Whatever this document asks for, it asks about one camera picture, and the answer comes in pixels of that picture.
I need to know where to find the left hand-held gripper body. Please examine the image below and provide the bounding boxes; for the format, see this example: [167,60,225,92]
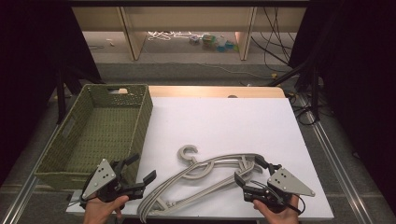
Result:
[78,158,147,209]

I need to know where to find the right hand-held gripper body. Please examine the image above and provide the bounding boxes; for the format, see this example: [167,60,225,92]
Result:
[242,163,317,215]

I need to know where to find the gray plastic clothes hanger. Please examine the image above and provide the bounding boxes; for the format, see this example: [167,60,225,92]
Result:
[136,152,265,224]
[136,144,265,224]

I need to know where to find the green woven basket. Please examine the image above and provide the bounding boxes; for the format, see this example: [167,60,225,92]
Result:
[35,83,154,191]

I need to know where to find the person's left hand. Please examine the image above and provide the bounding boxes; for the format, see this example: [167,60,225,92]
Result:
[82,194,130,224]

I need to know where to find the person's right hand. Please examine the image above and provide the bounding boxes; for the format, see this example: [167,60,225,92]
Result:
[252,195,301,224]

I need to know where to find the white board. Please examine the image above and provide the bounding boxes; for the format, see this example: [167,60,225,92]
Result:
[66,96,334,221]

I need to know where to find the black metal stand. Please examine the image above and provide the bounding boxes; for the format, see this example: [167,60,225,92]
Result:
[266,52,322,123]
[55,66,104,125]

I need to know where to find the wooden table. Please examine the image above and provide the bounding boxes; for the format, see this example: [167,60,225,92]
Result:
[148,86,287,99]

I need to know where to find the black curtain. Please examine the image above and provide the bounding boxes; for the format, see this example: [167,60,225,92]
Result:
[288,0,396,216]
[0,0,105,188]

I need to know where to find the pile of colourful toys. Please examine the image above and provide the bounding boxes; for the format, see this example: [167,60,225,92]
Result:
[188,33,240,53]

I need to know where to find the beige wooden shelf unit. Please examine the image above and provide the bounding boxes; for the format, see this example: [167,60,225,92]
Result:
[71,7,307,62]

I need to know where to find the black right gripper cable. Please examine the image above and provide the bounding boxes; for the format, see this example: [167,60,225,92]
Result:
[281,191,306,217]

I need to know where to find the black coiled floor cables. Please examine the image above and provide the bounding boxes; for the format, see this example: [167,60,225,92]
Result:
[285,91,319,127]

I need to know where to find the thin white floor cable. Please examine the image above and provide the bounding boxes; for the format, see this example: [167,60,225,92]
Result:
[141,58,276,80]

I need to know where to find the white rope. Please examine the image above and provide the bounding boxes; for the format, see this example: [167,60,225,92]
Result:
[147,30,194,42]

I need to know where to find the bundle of black cables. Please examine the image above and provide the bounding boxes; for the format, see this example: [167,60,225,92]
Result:
[250,7,297,73]

